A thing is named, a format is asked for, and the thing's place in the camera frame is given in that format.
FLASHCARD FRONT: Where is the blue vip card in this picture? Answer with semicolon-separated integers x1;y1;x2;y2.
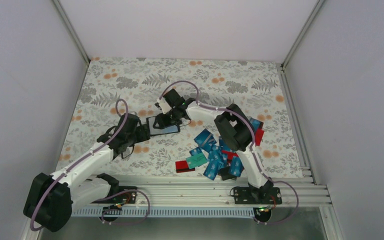
203;160;222;181
228;156;244;177

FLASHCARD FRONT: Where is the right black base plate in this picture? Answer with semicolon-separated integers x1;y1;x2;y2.
229;186;283;205

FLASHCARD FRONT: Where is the red card lower left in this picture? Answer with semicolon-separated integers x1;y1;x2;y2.
175;160;196;174

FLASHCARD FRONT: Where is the red card far right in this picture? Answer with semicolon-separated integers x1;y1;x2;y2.
255;128;265;147

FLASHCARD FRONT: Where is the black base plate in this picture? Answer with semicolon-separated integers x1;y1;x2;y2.
229;186;283;205
92;186;137;205

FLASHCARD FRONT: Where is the black card bottom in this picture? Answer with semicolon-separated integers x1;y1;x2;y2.
218;166;237;181

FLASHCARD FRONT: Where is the grey slotted cable duct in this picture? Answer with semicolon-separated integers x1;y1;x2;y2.
71;206;255;219

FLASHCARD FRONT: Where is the red card middle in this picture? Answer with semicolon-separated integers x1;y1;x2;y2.
221;150;239;163

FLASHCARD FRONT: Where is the blue striped card upper left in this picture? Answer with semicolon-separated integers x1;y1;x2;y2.
193;129;217;149

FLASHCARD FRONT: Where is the blue card upper right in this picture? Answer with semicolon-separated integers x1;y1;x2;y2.
249;117;264;132

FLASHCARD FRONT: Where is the floral patterned table mat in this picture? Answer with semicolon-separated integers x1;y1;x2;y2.
57;57;304;178

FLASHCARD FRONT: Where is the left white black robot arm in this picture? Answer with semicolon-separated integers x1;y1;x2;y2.
23;113;151;232

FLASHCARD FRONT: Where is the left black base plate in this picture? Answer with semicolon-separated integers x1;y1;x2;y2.
92;186;137;205

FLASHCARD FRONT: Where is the aluminium front rail frame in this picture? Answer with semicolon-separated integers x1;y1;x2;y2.
34;174;333;208

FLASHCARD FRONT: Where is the red card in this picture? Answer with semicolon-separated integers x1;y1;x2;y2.
255;128;265;147
221;150;239;163
175;160;196;174

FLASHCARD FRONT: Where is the blue VIP card lower right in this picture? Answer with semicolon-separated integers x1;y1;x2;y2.
228;156;244;177

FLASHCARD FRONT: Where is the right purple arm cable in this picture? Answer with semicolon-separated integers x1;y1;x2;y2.
158;80;300;227

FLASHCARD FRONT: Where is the green VIP card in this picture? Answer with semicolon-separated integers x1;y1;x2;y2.
186;153;208;169

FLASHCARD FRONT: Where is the blue VIP card front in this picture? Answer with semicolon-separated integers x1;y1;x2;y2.
203;160;222;181

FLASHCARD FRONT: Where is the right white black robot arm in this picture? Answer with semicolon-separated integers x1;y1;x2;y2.
155;89;274;204

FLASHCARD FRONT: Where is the black leather card holder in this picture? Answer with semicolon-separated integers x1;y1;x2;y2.
146;113;180;137

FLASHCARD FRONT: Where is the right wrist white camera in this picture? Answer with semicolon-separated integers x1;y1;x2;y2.
156;97;172;114

